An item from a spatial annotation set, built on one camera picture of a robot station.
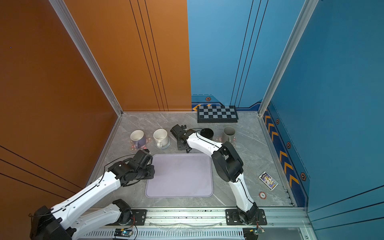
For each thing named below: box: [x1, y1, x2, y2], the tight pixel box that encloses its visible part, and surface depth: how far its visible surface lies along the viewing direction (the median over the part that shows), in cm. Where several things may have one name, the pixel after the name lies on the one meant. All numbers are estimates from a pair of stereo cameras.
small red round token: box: [258, 191, 267, 200], surface depth 82 cm
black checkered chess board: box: [197, 105, 239, 123], surface depth 118 cm
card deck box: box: [258, 171, 279, 191], surface depth 85 cm
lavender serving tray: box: [145, 153, 214, 198], surface depth 87 cm
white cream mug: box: [153, 128, 169, 148], surface depth 98 cm
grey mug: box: [222, 126, 237, 144], surface depth 96 cm
